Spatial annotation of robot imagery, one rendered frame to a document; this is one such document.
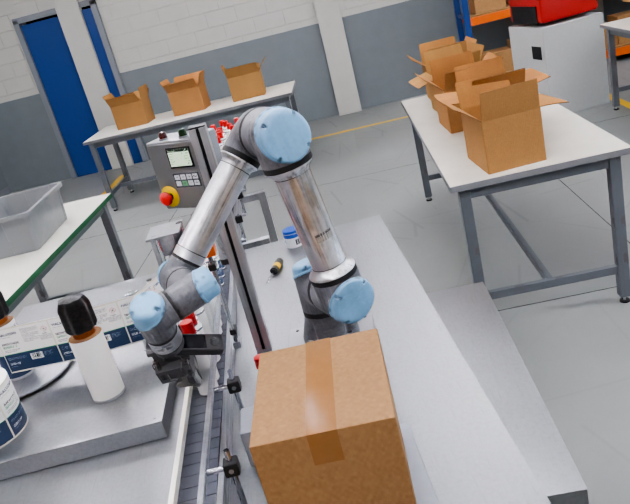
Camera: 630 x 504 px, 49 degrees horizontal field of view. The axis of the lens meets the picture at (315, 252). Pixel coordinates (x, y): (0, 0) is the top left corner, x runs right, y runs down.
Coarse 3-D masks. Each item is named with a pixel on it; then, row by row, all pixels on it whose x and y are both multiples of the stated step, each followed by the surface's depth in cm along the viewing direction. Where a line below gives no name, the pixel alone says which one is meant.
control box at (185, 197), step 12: (156, 144) 184; (168, 144) 181; (180, 144) 179; (216, 144) 184; (156, 156) 185; (192, 156) 178; (216, 156) 184; (156, 168) 187; (168, 168) 184; (180, 168) 182; (192, 168) 180; (168, 180) 186; (168, 192) 188; (180, 192) 186; (192, 192) 184; (180, 204) 188; (192, 204) 186
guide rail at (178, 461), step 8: (184, 400) 169; (184, 408) 166; (184, 416) 163; (184, 424) 160; (184, 432) 158; (184, 440) 156; (176, 448) 152; (184, 448) 154; (176, 456) 149; (176, 464) 146; (176, 472) 144; (176, 480) 141; (176, 488) 140; (176, 496) 138
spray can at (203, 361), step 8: (184, 320) 171; (184, 328) 169; (192, 328) 170; (200, 360) 171; (208, 360) 173; (200, 368) 172; (208, 368) 173; (208, 376) 173; (216, 384) 176; (200, 392) 175; (216, 392) 176
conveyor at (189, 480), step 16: (224, 272) 251; (224, 288) 238; (224, 320) 214; (224, 336) 204; (224, 352) 195; (224, 368) 190; (192, 400) 175; (192, 416) 168; (192, 432) 162; (192, 448) 156; (192, 464) 151; (208, 464) 149; (192, 480) 146; (208, 480) 144; (192, 496) 141; (208, 496) 140
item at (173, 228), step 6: (174, 222) 230; (180, 222) 228; (150, 228) 230; (156, 228) 229; (162, 228) 227; (168, 228) 226; (174, 228) 224; (180, 228) 224; (150, 234) 224; (156, 234) 223; (162, 234) 221; (168, 234) 219; (174, 234) 219; (150, 240) 219
